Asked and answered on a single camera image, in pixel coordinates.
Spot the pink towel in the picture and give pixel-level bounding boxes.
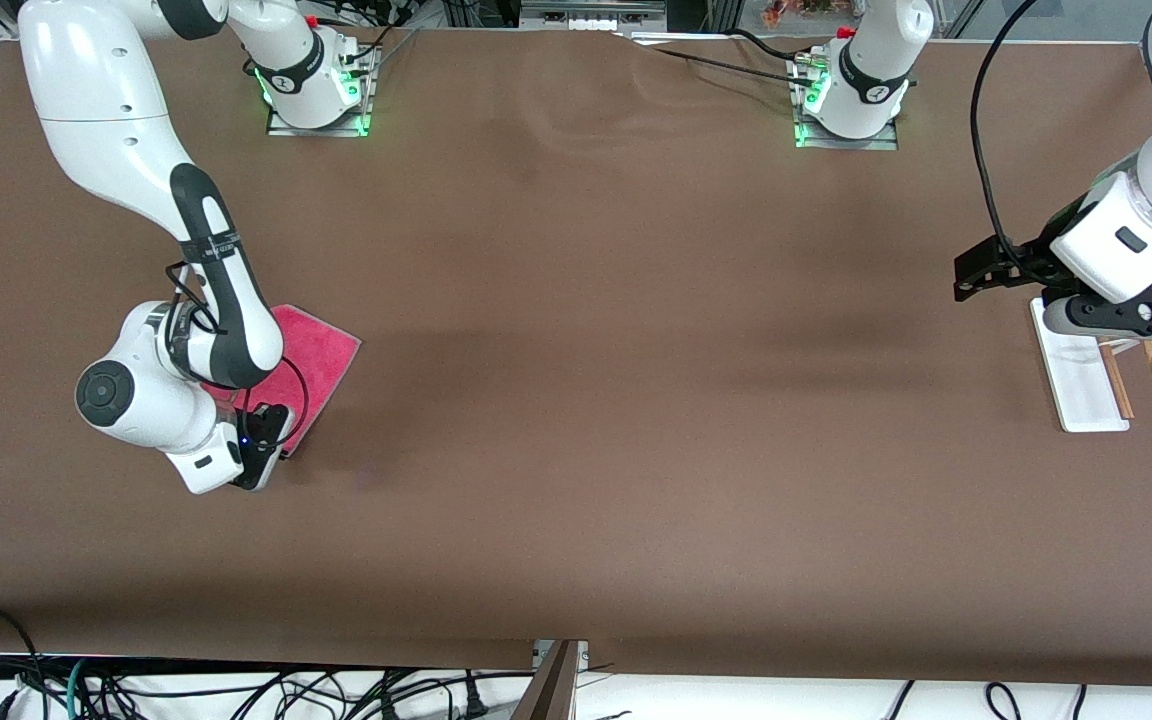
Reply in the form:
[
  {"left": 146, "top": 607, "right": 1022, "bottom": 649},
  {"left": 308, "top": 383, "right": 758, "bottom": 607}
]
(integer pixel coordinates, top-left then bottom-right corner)
[{"left": 201, "top": 304, "right": 362, "bottom": 459}]

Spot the white rack base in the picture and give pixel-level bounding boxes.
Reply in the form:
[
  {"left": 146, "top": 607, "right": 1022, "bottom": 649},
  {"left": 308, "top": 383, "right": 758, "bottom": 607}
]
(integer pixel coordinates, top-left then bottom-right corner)
[{"left": 1029, "top": 297, "right": 1131, "bottom": 433}]

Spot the orange background item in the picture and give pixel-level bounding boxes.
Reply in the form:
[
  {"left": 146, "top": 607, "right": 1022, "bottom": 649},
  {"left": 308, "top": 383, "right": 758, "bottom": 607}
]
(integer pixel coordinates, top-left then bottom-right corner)
[{"left": 761, "top": 0, "right": 842, "bottom": 27}]

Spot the wooden table beam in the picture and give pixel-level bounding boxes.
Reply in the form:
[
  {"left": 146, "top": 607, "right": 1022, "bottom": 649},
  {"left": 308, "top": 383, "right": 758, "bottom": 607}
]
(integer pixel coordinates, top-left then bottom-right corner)
[{"left": 510, "top": 640, "right": 579, "bottom": 720}]

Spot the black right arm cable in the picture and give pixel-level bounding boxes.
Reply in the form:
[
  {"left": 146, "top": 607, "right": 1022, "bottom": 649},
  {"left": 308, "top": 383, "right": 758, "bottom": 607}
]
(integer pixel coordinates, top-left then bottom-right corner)
[{"left": 165, "top": 259, "right": 310, "bottom": 443}]

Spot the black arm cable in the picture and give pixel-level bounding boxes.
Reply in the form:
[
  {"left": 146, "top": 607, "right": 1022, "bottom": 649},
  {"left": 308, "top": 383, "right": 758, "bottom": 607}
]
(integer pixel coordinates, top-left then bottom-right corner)
[
  {"left": 970, "top": 0, "right": 1043, "bottom": 283},
  {"left": 165, "top": 259, "right": 310, "bottom": 443}
]

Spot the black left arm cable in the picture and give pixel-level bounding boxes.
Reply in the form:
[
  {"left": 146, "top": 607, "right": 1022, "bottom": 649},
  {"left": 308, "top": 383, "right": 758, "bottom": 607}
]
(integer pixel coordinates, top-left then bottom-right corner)
[{"left": 970, "top": 0, "right": 1043, "bottom": 283}]

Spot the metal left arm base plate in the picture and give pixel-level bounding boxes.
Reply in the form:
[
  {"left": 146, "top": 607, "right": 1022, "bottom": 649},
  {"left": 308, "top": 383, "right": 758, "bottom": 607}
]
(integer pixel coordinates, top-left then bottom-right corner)
[{"left": 793, "top": 55, "right": 901, "bottom": 151}]

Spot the thick black table cable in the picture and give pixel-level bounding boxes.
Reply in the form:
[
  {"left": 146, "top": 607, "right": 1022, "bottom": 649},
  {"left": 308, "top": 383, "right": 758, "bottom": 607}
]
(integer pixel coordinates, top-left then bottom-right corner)
[{"left": 731, "top": 28, "right": 823, "bottom": 63}]

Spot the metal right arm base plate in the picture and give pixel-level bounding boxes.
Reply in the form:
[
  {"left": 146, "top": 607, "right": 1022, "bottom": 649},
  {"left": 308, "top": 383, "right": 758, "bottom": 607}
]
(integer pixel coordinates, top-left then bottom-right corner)
[{"left": 266, "top": 45, "right": 377, "bottom": 138}]

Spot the thin black table cable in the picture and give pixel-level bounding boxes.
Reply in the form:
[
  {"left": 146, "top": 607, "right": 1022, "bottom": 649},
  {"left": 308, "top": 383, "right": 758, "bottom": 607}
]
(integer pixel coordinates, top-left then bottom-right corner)
[{"left": 621, "top": 35, "right": 817, "bottom": 87}]

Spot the metal table bracket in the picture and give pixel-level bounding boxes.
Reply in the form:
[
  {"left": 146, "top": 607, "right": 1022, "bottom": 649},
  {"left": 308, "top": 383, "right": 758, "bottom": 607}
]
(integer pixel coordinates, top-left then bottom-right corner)
[{"left": 533, "top": 639, "right": 590, "bottom": 673}]

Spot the black base connector cable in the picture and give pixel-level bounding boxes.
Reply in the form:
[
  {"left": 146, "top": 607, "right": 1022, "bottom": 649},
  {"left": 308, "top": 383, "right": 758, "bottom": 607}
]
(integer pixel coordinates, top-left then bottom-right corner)
[{"left": 340, "top": 0, "right": 419, "bottom": 69}]

